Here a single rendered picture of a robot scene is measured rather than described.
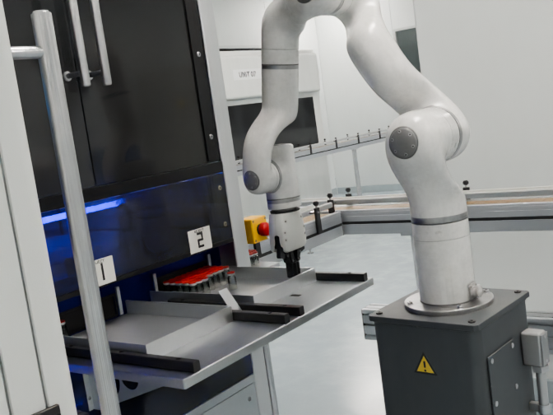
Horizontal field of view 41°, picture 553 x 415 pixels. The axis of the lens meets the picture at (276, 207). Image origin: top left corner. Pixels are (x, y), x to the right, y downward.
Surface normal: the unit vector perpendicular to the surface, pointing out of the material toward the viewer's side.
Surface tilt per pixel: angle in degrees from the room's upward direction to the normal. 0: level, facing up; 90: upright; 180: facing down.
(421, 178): 125
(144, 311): 90
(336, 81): 90
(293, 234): 92
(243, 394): 90
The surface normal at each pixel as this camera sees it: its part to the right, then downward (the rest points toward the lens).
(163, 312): -0.58, 0.18
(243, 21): 0.80, -0.04
